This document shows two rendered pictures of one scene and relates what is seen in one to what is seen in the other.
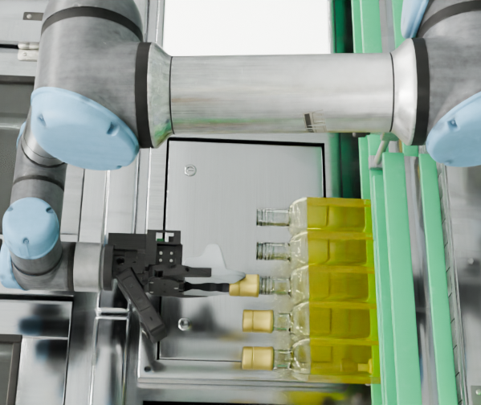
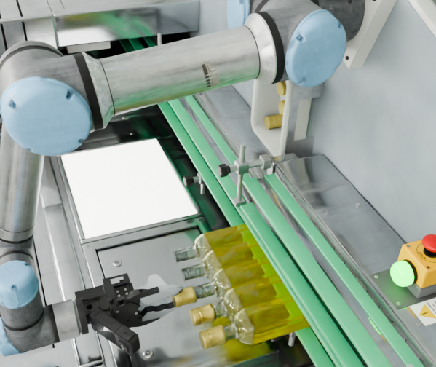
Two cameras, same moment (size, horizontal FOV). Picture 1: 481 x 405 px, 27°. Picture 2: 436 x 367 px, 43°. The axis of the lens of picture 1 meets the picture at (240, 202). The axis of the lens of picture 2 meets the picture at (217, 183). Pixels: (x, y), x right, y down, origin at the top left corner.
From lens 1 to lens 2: 58 cm
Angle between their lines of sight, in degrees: 27
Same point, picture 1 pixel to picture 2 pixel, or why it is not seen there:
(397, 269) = (284, 232)
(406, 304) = (300, 249)
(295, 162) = (184, 239)
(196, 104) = (125, 74)
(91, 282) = (71, 325)
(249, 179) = (159, 257)
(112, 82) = (60, 69)
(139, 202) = not seen: hidden behind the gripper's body
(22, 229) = (9, 280)
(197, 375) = not seen: outside the picture
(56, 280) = (44, 333)
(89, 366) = not seen: outside the picture
